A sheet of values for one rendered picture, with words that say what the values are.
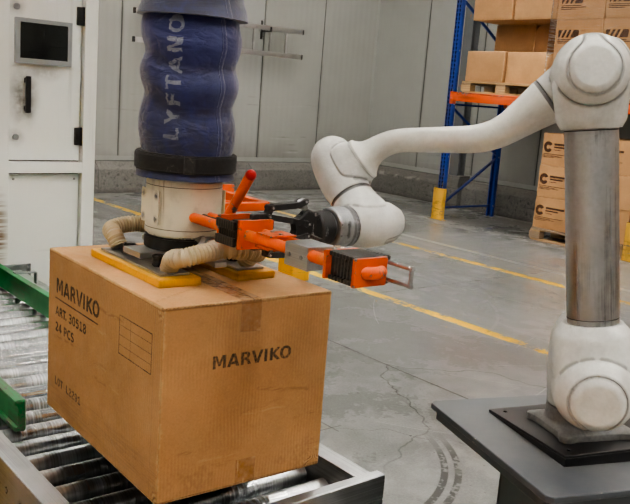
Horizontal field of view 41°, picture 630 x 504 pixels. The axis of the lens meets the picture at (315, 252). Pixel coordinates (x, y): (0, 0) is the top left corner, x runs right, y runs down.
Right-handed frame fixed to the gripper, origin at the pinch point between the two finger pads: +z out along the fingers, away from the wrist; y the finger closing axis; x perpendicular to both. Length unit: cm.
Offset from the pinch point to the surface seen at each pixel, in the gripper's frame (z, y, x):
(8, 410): 25, 58, 70
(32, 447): 23, 63, 56
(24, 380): 9, 63, 101
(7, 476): 35, 61, 39
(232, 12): -3.2, -43.8, 15.1
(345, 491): -22, 58, -11
